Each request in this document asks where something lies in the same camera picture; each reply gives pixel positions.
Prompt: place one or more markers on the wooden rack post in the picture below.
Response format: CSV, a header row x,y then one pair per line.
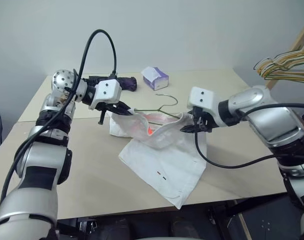
x,y
272,83

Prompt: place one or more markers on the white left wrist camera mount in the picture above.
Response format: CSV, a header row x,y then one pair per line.
x,y
108,91

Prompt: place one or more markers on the pale wooden clothes hanger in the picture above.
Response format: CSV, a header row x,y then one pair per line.
x,y
300,35

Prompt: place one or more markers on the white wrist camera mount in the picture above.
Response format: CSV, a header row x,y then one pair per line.
x,y
200,100
108,91

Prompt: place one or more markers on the purple and white tissue box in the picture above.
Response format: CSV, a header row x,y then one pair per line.
x,y
159,81

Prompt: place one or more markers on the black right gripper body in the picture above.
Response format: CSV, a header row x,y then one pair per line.
x,y
204,122

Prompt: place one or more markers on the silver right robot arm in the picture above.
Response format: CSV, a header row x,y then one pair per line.
x,y
279,125

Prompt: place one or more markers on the light wooden slat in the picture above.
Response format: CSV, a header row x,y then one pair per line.
x,y
244,226

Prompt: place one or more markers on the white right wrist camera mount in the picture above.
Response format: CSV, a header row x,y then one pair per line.
x,y
200,100

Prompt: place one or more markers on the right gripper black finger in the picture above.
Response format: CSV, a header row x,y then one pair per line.
x,y
191,125
189,130

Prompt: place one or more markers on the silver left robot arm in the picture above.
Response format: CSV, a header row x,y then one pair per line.
x,y
41,162

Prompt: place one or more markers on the white t-shirt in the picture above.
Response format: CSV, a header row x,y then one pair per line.
x,y
161,160

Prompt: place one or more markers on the dark purple bundle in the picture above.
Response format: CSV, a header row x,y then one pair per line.
x,y
128,82

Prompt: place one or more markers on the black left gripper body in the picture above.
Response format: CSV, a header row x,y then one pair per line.
x,y
107,107

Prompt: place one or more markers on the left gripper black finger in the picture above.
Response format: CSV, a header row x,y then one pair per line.
x,y
123,106
121,112

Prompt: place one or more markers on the black table frame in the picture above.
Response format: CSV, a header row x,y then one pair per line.
x,y
217,212

